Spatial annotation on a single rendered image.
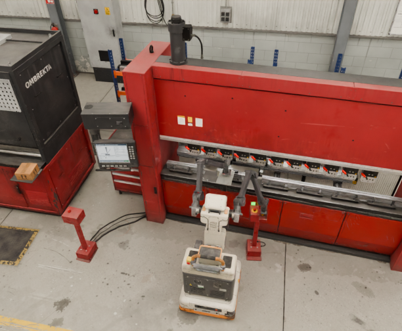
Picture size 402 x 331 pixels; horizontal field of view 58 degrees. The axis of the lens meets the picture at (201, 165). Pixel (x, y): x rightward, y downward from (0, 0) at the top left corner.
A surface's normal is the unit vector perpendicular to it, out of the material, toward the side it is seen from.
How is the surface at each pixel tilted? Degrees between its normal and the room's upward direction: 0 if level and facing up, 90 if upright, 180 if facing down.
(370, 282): 0
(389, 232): 90
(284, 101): 90
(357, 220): 90
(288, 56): 90
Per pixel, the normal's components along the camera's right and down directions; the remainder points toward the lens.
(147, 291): -0.01, -0.76
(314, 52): -0.20, 0.63
